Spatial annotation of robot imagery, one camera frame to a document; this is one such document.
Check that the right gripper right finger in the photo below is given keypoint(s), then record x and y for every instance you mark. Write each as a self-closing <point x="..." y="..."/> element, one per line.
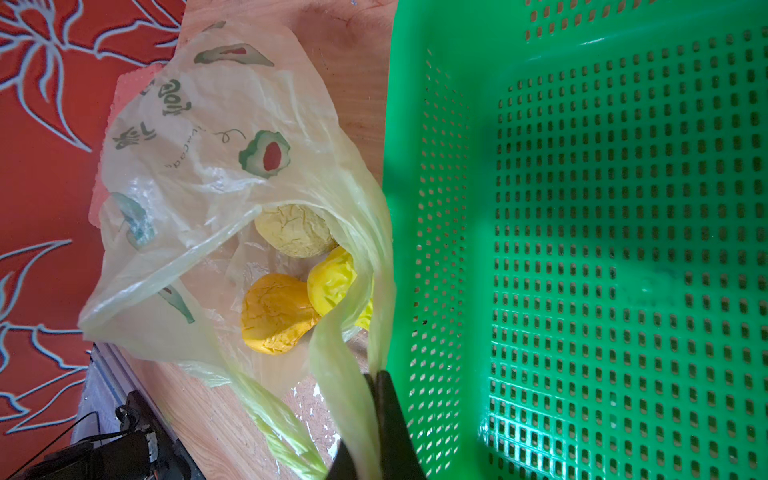
<point x="398" y="458"/>

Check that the green perforated plastic basket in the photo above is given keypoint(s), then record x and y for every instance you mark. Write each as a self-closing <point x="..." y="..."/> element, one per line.
<point x="578" y="192"/>

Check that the orange-yellow pear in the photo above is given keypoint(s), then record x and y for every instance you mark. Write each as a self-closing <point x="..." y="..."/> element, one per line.
<point x="276" y="314"/>

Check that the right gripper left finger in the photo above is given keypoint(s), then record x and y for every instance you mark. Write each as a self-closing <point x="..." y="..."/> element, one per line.
<point x="343" y="467"/>

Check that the pale yellow pear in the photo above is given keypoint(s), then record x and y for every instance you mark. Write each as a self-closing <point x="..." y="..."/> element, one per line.
<point x="295" y="230"/>

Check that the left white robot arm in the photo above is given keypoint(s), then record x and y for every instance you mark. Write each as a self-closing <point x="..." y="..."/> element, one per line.
<point x="141" y="449"/>

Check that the yellow-green printed plastic bag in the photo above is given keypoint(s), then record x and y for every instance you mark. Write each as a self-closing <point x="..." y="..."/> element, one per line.
<point x="238" y="121"/>

